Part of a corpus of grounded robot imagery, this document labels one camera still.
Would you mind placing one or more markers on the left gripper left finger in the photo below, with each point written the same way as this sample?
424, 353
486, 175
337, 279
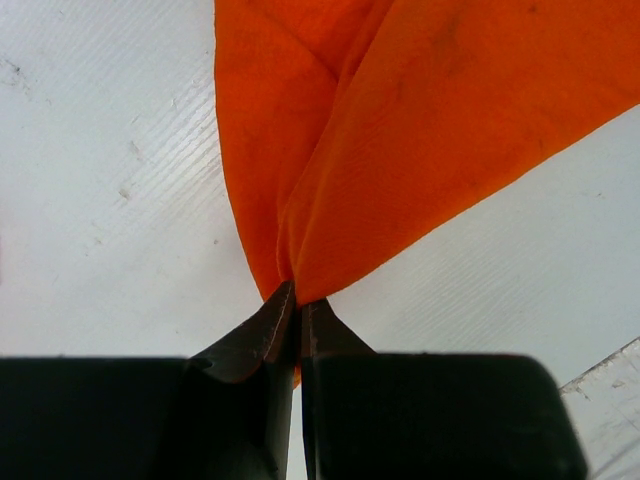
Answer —
223, 413

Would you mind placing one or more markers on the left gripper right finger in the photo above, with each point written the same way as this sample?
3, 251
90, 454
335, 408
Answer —
370, 415

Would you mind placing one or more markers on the orange t shirt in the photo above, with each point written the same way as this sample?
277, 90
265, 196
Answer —
451, 175

